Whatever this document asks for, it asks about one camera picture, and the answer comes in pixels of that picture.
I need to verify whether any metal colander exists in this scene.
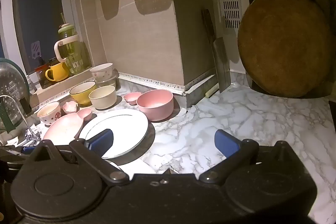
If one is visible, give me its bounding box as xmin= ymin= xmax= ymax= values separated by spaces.
xmin=0 ymin=57 xmax=30 ymax=132

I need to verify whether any green jug with handle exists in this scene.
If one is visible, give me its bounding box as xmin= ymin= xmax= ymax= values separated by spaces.
xmin=54 ymin=13 xmax=91 ymax=75

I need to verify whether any yellow mug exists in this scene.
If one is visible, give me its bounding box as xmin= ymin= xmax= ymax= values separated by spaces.
xmin=45 ymin=62 xmax=70 ymax=82

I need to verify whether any pink bear-shaped plate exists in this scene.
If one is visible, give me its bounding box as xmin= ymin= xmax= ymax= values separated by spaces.
xmin=42 ymin=108 xmax=93 ymax=146

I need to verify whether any window sticker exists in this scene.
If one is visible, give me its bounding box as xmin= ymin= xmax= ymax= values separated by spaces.
xmin=31 ymin=41 xmax=42 ymax=59

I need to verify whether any white round plate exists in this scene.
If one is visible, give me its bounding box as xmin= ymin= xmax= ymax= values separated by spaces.
xmin=79 ymin=109 xmax=149 ymax=159

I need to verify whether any pink bowl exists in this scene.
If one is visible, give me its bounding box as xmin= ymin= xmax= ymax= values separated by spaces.
xmin=136 ymin=89 xmax=174 ymax=122

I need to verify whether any clear glass container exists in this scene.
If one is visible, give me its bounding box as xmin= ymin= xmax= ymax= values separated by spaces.
xmin=95 ymin=69 xmax=120 ymax=90

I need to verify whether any round wooden cutting board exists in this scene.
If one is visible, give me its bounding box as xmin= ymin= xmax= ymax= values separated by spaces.
xmin=238 ymin=0 xmax=336 ymax=98

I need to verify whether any yellow bowl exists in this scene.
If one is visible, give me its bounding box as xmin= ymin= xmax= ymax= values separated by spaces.
xmin=70 ymin=81 xmax=97 ymax=106

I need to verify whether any white red-spotted bowl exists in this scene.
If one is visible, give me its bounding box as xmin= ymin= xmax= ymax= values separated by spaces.
xmin=37 ymin=101 xmax=62 ymax=126

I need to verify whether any small white bottle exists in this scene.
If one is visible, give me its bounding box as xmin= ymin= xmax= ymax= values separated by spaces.
xmin=26 ymin=74 xmax=36 ymax=94

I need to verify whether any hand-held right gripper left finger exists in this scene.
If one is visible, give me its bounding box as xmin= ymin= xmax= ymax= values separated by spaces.
xmin=26 ymin=129 xmax=130 ymax=186

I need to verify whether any metal faucet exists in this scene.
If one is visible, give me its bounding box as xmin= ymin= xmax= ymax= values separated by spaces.
xmin=0 ymin=95 xmax=42 ymax=143

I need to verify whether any cream bowl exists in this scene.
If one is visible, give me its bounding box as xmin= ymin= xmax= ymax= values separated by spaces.
xmin=89 ymin=86 xmax=117 ymax=110

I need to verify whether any white rod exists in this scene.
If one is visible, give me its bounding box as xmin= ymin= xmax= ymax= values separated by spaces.
xmin=205 ymin=83 xmax=219 ymax=98

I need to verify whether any brown glass jar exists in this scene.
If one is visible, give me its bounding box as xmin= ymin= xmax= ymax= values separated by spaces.
xmin=35 ymin=57 xmax=57 ymax=88

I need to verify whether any small pink flower dish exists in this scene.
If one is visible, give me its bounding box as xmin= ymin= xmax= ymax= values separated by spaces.
xmin=62 ymin=101 xmax=79 ymax=114

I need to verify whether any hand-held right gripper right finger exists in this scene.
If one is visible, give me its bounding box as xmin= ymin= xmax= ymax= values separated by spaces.
xmin=198 ymin=130 xmax=298 ymax=185

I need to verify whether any kitchen cleaver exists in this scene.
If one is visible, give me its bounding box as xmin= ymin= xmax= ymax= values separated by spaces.
xmin=202 ymin=9 xmax=231 ymax=93

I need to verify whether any small pink heart dish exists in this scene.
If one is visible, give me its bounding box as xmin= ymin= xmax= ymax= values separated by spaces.
xmin=123 ymin=92 xmax=142 ymax=106

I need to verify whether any white floral bowl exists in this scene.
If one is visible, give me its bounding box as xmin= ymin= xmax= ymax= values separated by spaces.
xmin=90 ymin=63 xmax=114 ymax=80

